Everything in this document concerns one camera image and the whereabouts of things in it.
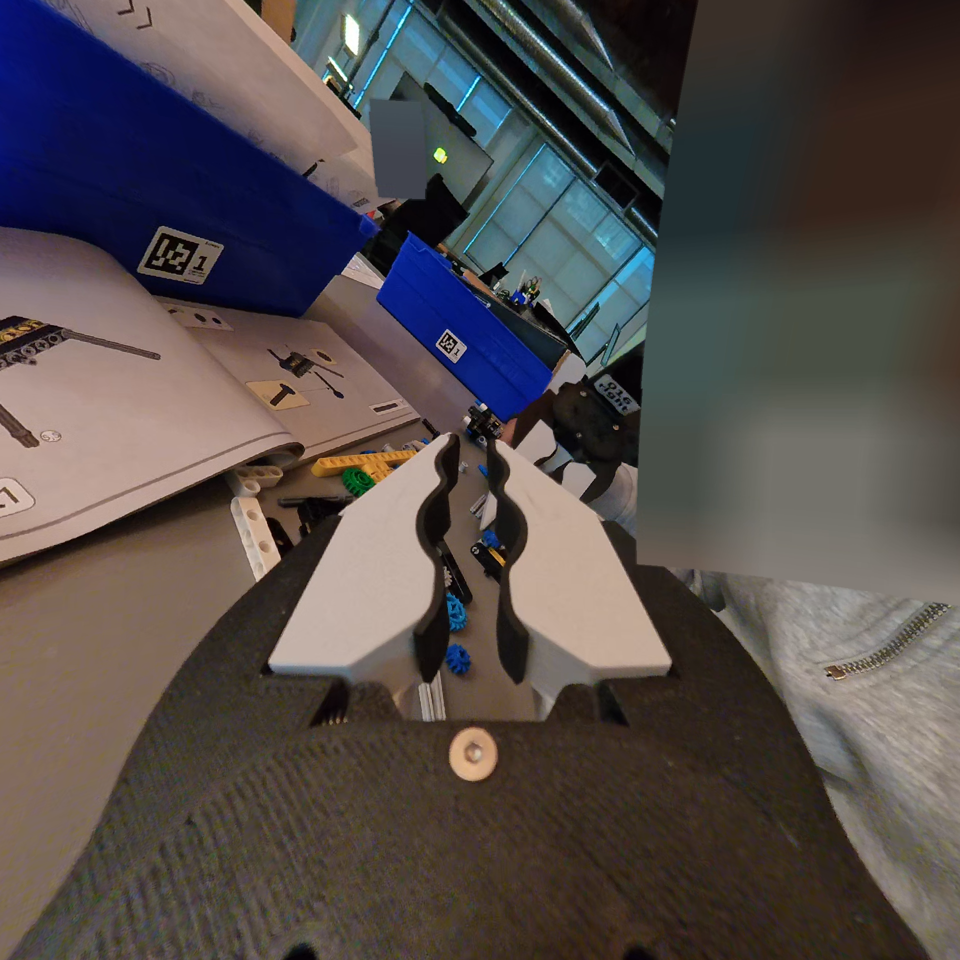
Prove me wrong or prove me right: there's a white lego connector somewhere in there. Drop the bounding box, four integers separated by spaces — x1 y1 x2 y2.
227 464 285 498

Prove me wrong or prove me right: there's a grey hooded sweatshirt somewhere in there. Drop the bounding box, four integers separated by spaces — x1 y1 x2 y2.
671 568 960 960

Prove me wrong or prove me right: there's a cluttered dark desk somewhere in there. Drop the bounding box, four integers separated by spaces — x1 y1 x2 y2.
448 253 588 370

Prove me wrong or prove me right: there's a large window wall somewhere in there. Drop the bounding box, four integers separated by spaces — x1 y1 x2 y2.
441 138 663 363

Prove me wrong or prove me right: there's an open lego instruction booklet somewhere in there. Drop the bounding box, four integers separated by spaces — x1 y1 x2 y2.
0 225 421 569

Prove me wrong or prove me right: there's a scatter of small lego pins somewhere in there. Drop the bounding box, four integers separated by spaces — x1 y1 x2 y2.
457 461 502 522

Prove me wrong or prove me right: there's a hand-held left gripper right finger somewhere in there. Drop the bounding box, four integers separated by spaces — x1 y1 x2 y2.
486 438 673 685

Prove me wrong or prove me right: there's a metal ceiling duct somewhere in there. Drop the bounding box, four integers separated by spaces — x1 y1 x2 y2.
463 0 672 155

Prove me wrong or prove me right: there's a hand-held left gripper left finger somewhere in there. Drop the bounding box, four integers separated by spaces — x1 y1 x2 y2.
267 432 461 685

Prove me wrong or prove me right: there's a large blue plastic bin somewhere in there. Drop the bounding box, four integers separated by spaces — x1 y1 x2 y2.
0 0 381 318

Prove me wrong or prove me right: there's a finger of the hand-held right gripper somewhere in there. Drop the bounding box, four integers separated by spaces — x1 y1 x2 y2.
516 418 562 472

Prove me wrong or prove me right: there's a small blue plastic bin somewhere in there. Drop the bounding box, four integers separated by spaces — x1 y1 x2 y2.
376 232 554 423

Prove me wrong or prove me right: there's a white lego beam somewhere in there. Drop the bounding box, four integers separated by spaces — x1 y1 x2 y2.
228 495 284 583

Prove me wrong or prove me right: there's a wall display screen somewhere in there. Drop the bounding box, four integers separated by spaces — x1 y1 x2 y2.
390 71 496 198

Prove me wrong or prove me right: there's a white instruction sheet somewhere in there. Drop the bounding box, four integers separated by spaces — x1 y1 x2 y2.
45 0 378 216

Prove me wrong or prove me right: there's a long yellow lego beam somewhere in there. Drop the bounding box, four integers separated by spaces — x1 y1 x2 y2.
311 447 419 480

